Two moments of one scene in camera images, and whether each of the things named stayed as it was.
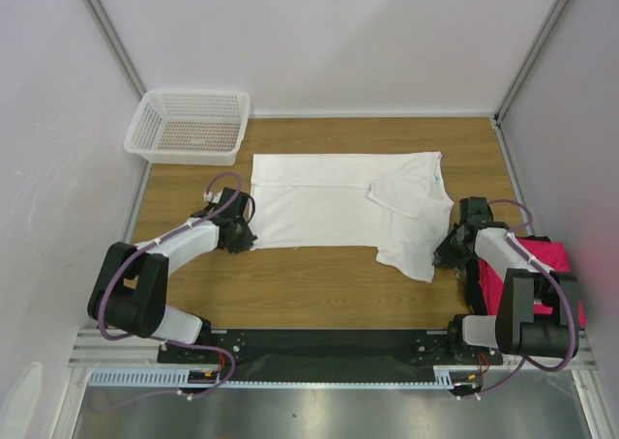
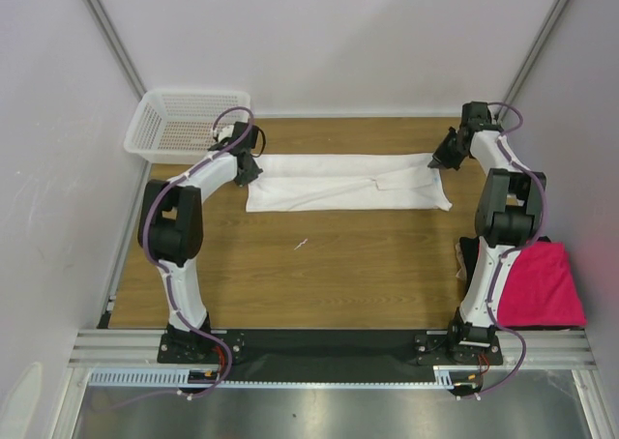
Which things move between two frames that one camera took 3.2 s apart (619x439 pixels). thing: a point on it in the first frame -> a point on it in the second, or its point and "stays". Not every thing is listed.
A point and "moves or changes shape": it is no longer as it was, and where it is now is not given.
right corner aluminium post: [529, 65] stays
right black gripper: [446, 253] -> [449, 147]
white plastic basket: [189, 127] stays
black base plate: [323, 354] stays
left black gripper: [245, 243] -> [250, 176]
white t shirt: [390, 200] moves or changes shape
